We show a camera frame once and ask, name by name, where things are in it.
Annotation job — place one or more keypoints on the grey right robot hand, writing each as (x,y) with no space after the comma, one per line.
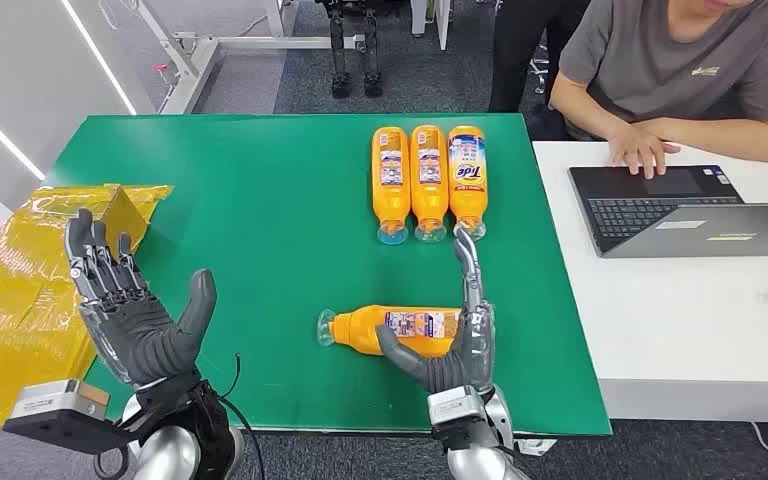
(470,358)

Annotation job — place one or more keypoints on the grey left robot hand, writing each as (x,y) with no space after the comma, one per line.
(135,331)

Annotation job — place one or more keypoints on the orange detergent bottle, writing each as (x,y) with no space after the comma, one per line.
(357,328)

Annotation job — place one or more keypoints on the person's left forearm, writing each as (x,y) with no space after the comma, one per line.
(735,136)

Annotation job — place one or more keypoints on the person's right forearm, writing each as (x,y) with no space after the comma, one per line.
(583,112)

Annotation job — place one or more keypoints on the orange bottle showing Tide logo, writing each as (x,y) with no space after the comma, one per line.
(467,202)

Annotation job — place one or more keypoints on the orange bottle, clear blue cap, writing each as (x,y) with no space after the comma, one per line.
(390,199)

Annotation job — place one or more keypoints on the yellow taped cardboard box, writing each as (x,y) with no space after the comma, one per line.
(20,311)

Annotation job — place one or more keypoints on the green table mat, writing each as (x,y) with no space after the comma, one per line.
(278,199)

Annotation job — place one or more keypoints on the white desk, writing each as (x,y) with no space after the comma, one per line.
(682,318)

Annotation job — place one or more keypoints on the grey open laptop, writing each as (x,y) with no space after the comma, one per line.
(662,212)

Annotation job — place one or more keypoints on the person's right hand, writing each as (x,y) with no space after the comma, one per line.
(639,149)

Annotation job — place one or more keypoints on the person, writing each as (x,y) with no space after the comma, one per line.
(523,46)

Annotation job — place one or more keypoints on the black robot legs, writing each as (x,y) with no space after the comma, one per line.
(341,53)

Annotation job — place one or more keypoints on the white furniture leg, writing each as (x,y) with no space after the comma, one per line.
(442,20)

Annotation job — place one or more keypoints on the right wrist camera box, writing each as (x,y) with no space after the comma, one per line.
(453,405)

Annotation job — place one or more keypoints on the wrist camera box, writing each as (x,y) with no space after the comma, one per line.
(53,405)
(453,405)

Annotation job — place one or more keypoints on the white table foot bracket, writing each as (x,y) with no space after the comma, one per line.
(536,446)

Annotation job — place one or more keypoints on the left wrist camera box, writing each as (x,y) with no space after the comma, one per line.
(53,405)

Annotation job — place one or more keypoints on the white metal stand frame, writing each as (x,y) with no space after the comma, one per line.
(192,60)

